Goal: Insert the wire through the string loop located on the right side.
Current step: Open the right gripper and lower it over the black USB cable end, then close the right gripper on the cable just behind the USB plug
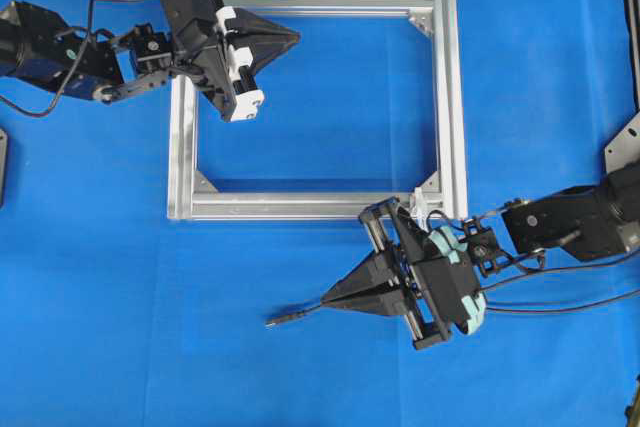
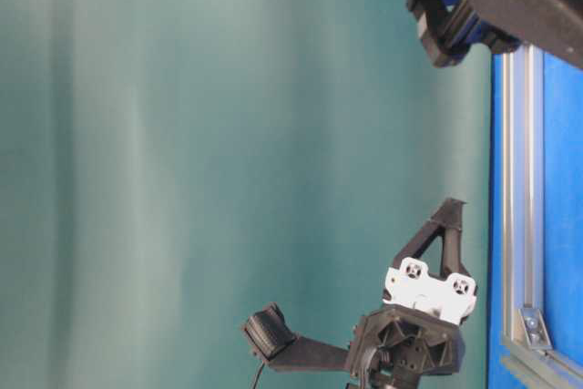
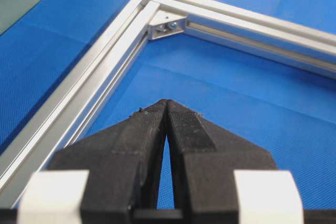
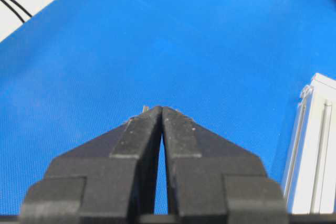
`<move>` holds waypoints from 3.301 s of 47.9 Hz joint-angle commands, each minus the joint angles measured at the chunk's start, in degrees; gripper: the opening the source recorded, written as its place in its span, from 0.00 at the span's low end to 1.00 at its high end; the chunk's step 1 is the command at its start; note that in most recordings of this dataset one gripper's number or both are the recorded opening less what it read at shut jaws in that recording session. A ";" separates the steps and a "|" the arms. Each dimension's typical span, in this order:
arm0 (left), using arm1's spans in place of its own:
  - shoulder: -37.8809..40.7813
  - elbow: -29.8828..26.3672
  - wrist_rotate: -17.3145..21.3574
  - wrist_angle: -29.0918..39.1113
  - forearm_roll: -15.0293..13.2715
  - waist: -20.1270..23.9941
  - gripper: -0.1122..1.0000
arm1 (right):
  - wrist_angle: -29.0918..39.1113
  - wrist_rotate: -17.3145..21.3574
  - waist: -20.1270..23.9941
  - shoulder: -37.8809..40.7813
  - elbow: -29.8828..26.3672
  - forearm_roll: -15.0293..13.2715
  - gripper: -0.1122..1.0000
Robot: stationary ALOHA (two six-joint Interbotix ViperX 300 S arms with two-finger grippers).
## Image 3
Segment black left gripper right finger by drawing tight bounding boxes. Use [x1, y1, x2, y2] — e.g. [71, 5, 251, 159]
[166, 99, 305, 224]

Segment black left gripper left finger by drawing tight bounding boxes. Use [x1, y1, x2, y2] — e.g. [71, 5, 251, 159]
[17, 99, 169, 224]

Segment aluminium corner bracket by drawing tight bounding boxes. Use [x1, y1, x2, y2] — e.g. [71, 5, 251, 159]
[148, 9, 186, 40]

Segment aluminium extrusion frame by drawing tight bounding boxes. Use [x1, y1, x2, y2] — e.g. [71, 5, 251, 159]
[1, 0, 335, 208]

